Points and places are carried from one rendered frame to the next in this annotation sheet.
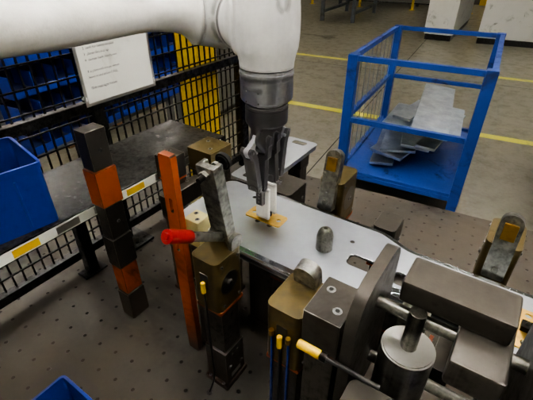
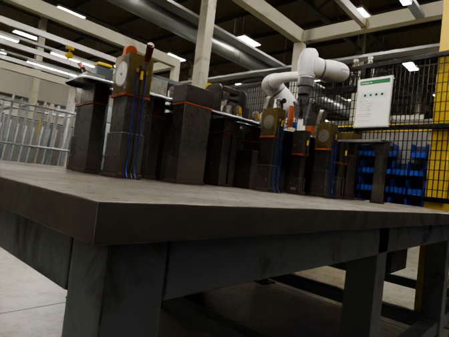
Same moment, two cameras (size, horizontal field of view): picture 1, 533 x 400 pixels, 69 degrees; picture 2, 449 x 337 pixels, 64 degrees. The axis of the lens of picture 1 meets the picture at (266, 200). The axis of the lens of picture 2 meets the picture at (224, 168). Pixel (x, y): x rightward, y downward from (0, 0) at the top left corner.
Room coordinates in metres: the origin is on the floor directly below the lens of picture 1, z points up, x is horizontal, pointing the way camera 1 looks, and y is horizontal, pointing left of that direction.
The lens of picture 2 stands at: (0.78, -1.95, 0.73)
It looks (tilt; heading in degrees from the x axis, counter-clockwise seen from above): 2 degrees up; 105
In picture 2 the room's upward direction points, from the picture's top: 7 degrees clockwise
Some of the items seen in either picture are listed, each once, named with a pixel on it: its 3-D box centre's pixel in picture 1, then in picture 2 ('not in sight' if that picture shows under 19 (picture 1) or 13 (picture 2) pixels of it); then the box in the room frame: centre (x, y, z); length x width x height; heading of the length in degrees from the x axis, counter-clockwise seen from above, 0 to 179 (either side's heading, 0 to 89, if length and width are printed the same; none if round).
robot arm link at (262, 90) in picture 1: (266, 85); (305, 83); (0.65, 0.00, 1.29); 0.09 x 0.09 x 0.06
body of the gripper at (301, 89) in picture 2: (266, 125); (304, 96); (0.65, 0.00, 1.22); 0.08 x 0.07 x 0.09; 146
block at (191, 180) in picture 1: (188, 234); not in sight; (0.81, 0.20, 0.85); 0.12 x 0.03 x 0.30; 146
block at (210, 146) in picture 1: (214, 203); (346, 166); (0.91, 0.15, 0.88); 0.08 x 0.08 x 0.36; 56
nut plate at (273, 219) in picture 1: (266, 214); not in sight; (0.65, 0.00, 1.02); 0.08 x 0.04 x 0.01; 56
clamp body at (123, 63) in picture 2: not in sight; (129, 118); (0.22, -0.99, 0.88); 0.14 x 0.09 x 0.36; 146
